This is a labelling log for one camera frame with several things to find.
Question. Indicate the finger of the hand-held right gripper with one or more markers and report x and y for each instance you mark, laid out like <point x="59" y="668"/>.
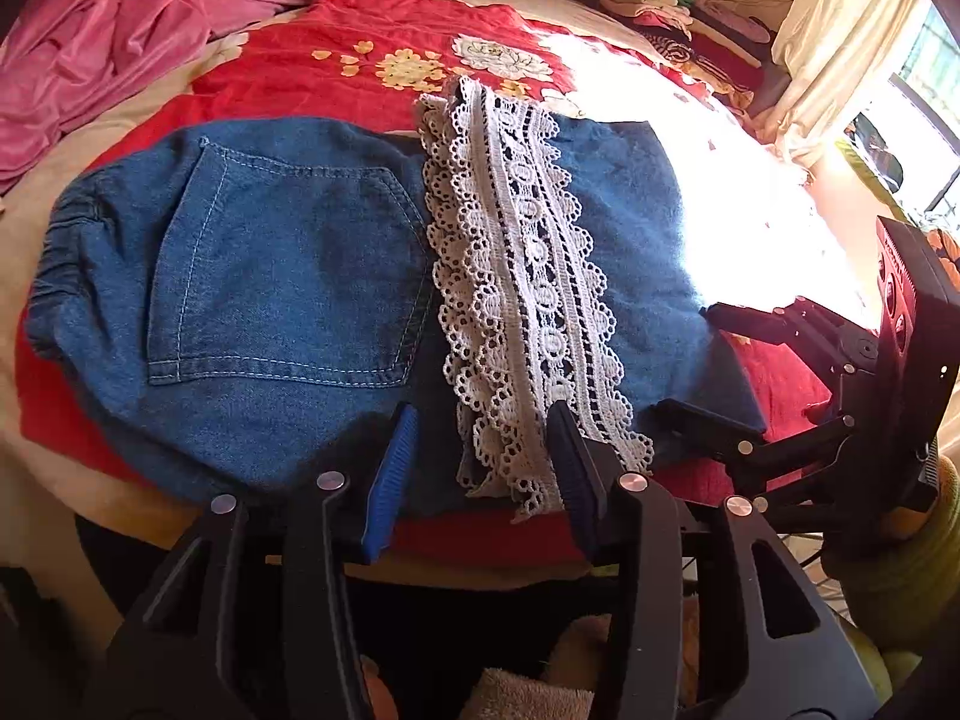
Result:
<point x="712" y="427"/>
<point x="765" y="322"/>

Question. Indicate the pink blanket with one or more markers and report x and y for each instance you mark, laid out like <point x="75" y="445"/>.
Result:
<point x="112" y="37"/>

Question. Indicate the red floral blanket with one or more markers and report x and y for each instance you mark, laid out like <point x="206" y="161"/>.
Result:
<point x="315" y="45"/>

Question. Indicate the orange cloth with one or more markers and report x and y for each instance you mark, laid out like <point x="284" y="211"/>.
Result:
<point x="946" y="249"/>

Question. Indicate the window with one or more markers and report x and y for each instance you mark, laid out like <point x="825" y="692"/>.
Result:
<point x="926" y="90"/>

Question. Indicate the cream curtain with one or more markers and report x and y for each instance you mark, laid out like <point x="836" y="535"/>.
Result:
<point x="840" y="30"/>

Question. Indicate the beige fuzzy rug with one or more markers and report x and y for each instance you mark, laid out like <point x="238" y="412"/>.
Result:
<point x="525" y="697"/>

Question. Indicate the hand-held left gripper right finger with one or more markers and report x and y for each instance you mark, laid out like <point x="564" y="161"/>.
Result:
<point x="577" y="484"/>

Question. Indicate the pile of folded clothes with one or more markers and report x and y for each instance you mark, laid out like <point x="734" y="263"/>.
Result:
<point x="675" y="0"/>

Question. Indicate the blue denim pants lace trim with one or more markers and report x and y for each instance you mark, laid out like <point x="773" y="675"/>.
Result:
<point x="285" y="277"/>

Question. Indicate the beige bed sheet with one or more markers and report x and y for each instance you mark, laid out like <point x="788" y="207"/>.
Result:
<point x="45" y="495"/>

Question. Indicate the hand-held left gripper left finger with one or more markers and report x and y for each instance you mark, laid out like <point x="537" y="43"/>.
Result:
<point x="390" y="480"/>

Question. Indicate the person's green fleece clothing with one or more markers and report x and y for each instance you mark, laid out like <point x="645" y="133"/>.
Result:
<point x="900" y="585"/>

